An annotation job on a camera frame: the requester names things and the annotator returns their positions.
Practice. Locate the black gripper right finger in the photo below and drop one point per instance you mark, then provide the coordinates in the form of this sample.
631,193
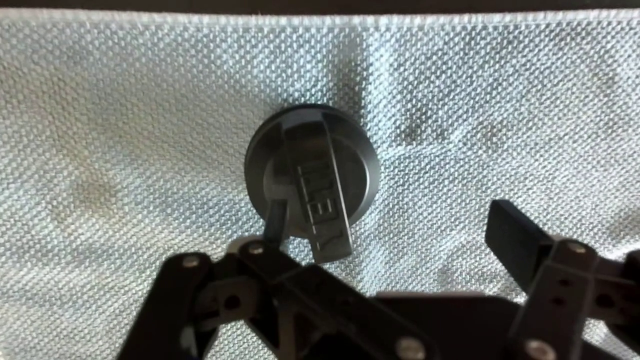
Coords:
561,287

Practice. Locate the light blue towel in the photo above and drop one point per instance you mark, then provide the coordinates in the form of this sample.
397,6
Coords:
132,132

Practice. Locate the black bottle lid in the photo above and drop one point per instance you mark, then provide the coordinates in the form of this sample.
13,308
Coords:
312,167

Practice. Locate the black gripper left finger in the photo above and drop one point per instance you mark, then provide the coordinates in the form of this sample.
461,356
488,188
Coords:
333,292

